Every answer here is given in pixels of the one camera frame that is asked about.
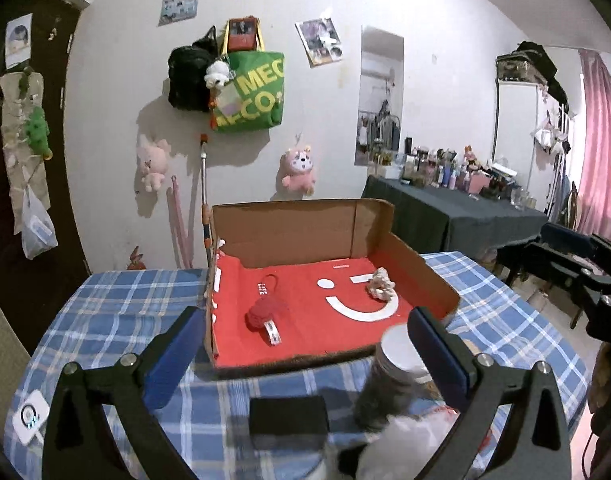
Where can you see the blue plaid tablecloth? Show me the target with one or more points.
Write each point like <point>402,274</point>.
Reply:
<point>110,310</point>

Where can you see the blue wall poster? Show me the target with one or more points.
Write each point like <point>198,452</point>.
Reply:
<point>179,2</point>

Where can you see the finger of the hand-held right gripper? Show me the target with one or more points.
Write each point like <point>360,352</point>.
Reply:
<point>560,232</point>
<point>550,260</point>

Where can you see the dark brown door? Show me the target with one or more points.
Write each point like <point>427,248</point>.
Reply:
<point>60,110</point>

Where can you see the pink plush bear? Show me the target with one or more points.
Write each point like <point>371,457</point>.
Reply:
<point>299,170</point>

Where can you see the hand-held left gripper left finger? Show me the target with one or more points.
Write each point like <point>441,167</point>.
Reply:
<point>173,355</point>

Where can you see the black rectangular block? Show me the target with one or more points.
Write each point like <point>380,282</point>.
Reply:
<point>288,422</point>

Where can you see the pink sticks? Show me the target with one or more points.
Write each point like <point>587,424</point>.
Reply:
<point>178,225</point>

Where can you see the small red toy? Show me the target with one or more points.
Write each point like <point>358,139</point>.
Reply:
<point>135,258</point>

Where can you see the group of bottles and cosmetics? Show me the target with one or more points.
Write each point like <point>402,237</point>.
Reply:
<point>455,165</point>

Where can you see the cardboard box with red lining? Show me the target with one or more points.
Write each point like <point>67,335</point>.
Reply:
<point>295,240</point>

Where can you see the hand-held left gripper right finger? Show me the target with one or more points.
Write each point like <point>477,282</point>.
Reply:
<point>440,360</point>

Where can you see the metal mop pole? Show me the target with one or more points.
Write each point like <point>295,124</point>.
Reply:
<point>204,195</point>

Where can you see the white plastic bag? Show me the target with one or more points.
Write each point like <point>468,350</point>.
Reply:
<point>35,230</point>

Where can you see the black backpack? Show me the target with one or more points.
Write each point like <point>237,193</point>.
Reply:
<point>185,80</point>

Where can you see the table with dark cloth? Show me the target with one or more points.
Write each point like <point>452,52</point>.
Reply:
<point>460,220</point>

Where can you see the paper picture on door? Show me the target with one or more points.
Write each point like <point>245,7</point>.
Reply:
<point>18,40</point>

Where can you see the clear jar with silver lid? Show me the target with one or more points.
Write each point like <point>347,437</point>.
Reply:
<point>395,375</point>

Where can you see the white wardrobe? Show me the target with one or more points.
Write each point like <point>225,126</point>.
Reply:
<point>510,125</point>

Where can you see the green plush toy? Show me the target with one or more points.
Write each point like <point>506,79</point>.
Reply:
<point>37,130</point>

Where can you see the photo wall poster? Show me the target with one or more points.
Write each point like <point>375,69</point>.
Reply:
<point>320,40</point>

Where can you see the pink plush bunny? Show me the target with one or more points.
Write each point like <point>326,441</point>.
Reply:
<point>153,160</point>

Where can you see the clothes rack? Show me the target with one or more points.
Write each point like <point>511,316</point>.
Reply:
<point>555,135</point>

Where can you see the white square device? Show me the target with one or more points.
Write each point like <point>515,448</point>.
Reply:
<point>29,417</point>

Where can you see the green tote bag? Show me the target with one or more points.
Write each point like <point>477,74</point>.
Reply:
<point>250,90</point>

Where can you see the knitted yarn ball with loop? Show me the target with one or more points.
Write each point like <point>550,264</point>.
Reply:
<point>263,312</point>

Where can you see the black bag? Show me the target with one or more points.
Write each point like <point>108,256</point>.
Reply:
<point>530,57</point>

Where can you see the white plush dog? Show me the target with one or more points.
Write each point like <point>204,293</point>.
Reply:
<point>216,74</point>

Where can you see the black chair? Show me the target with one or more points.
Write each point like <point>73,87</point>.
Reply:
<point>510,260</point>

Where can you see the beige hanging organizer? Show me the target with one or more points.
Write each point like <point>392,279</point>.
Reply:
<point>15,125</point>

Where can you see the wall mirror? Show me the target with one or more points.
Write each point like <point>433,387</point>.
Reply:
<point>380,100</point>

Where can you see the white mesh bath loofah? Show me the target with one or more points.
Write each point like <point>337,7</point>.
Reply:
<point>415,440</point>

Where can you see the pink curtain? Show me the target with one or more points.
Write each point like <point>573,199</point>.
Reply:
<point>603,135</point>

